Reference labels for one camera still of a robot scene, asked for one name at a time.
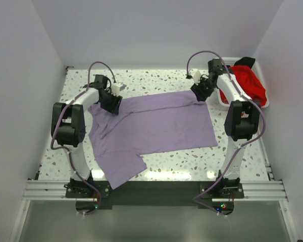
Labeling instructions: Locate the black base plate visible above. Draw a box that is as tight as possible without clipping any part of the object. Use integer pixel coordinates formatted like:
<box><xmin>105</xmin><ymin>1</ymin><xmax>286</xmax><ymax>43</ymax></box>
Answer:
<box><xmin>64</xmin><ymin>179</ymin><xmax>244</xmax><ymax>213</ymax></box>

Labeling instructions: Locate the red t shirt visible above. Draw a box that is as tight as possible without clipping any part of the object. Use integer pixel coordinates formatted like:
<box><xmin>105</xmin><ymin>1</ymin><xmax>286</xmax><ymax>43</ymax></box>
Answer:
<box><xmin>228</xmin><ymin>66</ymin><xmax>268</xmax><ymax>107</ymax></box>

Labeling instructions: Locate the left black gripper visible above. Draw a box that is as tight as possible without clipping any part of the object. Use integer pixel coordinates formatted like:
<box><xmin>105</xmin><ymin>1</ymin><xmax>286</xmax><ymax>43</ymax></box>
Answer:
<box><xmin>99</xmin><ymin>90</ymin><xmax>122</xmax><ymax>115</ymax></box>

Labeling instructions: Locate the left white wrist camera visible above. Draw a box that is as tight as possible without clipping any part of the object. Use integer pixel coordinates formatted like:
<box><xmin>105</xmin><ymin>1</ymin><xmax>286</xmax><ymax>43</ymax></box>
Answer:
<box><xmin>111</xmin><ymin>83</ymin><xmax>126</xmax><ymax>96</ymax></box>

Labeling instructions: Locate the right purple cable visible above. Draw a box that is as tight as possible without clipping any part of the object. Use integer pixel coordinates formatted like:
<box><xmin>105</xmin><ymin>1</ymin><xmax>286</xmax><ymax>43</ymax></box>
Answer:
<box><xmin>186</xmin><ymin>50</ymin><xmax>266</xmax><ymax>211</ymax></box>

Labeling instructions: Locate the purple t shirt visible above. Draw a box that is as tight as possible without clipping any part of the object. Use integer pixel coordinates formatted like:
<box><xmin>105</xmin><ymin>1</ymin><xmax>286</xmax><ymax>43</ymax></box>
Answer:
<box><xmin>88</xmin><ymin>91</ymin><xmax>218</xmax><ymax>189</ymax></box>

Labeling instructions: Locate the aluminium frame rail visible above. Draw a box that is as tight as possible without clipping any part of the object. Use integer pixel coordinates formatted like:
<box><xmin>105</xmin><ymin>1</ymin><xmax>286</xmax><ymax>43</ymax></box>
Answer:
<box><xmin>22</xmin><ymin>156</ymin><xmax>290</xmax><ymax>202</ymax></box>

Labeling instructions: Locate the black t shirt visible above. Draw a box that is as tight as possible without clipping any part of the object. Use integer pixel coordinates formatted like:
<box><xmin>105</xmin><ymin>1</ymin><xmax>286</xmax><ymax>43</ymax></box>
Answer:
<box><xmin>234</xmin><ymin>56</ymin><xmax>256</xmax><ymax>69</ymax></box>

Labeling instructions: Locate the purple cable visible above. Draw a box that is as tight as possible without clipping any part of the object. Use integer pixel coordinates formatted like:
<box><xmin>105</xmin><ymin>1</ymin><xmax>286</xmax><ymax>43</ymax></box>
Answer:
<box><xmin>186</xmin><ymin>50</ymin><xmax>266</xmax><ymax>211</ymax></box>
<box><xmin>50</xmin><ymin>61</ymin><xmax>118</xmax><ymax>215</ymax></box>

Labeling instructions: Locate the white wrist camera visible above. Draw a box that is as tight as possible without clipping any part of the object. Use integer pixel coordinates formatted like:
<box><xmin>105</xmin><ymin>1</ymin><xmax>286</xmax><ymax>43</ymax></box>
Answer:
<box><xmin>186</xmin><ymin>69</ymin><xmax>202</xmax><ymax>85</ymax></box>
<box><xmin>111</xmin><ymin>83</ymin><xmax>126</xmax><ymax>96</ymax></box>

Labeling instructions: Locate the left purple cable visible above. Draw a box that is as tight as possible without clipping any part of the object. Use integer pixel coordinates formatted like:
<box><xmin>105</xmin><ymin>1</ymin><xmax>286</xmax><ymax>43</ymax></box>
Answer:
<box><xmin>50</xmin><ymin>61</ymin><xmax>118</xmax><ymax>215</ymax></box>

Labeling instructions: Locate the white plastic basket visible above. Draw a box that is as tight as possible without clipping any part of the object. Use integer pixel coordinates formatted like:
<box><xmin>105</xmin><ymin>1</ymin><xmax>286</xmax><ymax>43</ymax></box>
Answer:
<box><xmin>223</xmin><ymin>57</ymin><xmax>269</xmax><ymax>108</ymax></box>

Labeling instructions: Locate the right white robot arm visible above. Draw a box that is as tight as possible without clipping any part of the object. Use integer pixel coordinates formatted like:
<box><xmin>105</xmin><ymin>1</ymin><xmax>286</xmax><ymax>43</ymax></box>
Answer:
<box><xmin>191</xmin><ymin>58</ymin><xmax>260</xmax><ymax>198</ymax></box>

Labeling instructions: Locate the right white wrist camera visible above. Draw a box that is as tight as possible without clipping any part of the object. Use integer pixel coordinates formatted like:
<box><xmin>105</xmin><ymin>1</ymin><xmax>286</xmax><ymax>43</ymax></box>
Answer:
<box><xmin>186</xmin><ymin>69</ymin><xmax>202</xmax><ymax>85</ymax></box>

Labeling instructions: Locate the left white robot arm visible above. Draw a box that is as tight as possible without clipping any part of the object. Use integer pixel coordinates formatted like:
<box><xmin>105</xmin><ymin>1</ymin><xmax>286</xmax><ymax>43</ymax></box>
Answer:
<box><xmin>50</xmin><ymin>75</ymin><xmax>124</xmax><ymax>198</ymax></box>

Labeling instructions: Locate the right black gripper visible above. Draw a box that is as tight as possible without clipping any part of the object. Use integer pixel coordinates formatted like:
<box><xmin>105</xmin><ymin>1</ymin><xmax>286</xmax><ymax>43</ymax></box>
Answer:
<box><xmin>191</xmin><ymin>76</ymin><xmax>217</xmax><ymax>102</ymax></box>

